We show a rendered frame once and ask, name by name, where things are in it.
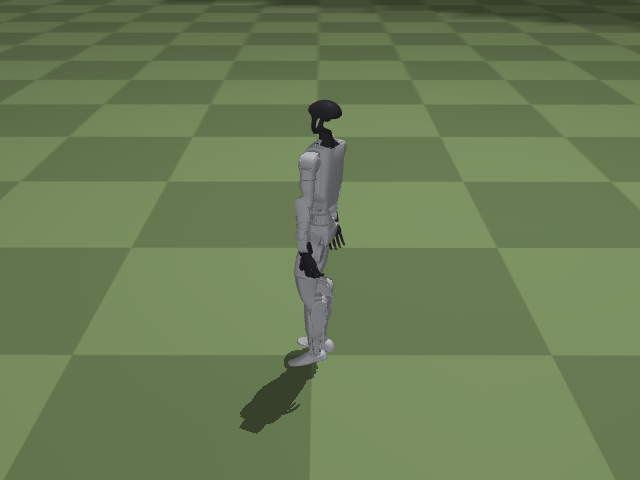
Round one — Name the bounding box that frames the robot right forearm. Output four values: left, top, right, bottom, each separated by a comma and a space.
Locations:
329, 187, 341, 220

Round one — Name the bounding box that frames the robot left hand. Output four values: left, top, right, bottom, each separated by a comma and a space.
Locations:
299, 242, 325, 279

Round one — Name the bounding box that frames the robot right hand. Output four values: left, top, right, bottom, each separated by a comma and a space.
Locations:
329, 213, 345, 250

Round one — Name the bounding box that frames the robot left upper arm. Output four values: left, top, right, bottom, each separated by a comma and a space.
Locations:
294, 150, 320, 211

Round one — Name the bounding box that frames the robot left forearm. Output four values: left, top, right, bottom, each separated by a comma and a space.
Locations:
294, 199, 312, 253

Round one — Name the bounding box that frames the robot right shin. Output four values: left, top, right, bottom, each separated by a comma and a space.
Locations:
320, 278, 333, 343

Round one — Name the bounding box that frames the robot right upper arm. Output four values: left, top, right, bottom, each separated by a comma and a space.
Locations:
335, 138, 347, 183

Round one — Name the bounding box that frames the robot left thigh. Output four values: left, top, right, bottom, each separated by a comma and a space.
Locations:
295, 234, 328, 311

